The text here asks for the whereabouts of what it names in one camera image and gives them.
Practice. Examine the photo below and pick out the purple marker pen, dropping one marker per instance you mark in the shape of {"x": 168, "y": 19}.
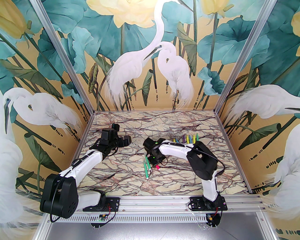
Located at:
{"x": 183, "y": 138}

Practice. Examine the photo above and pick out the green marker pen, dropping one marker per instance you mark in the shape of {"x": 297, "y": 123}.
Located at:
{"x": 148, "y": 165}
{"x": 145, "y": 171}
{"x": 197, "y": 137}

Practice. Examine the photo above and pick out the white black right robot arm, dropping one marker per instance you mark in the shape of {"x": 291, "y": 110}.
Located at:
{"x": 178, "y": 147}

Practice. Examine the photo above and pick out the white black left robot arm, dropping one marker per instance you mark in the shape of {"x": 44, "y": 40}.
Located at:
{"x": 79, "y": 164}

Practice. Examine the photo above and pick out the grey metal panel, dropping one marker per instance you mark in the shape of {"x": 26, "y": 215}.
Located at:
{"x": 152, "y": 232}

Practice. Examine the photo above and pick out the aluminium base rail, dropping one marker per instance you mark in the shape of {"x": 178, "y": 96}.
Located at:
{"x": 152, "y": 204}

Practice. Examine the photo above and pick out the aluminium frame post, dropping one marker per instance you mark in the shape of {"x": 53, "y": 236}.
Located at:
{"x": 236, "y": 70}
{"x": 72, "y": 70}

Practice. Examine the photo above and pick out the black board bracket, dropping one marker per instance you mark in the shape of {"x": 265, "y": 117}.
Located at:
{"x": 218, "y": 222}

